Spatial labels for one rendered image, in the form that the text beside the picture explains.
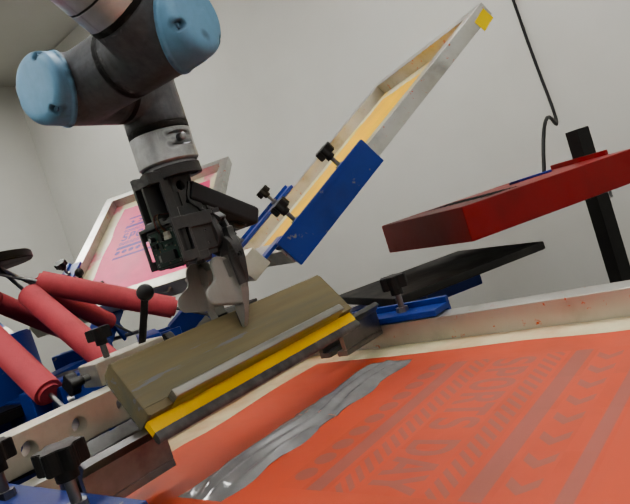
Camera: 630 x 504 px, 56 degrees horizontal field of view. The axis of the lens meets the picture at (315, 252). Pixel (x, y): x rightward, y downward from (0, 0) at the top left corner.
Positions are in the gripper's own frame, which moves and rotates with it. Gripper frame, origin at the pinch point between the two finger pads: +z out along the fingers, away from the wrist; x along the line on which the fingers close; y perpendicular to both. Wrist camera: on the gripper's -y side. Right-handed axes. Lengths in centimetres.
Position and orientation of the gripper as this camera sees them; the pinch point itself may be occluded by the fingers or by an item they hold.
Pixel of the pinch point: (234, 316)
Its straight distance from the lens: 77.2
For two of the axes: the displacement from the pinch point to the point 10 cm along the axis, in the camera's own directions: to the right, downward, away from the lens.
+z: 3.1, 9.5, 0.5
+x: 7.3, -2.1, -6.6
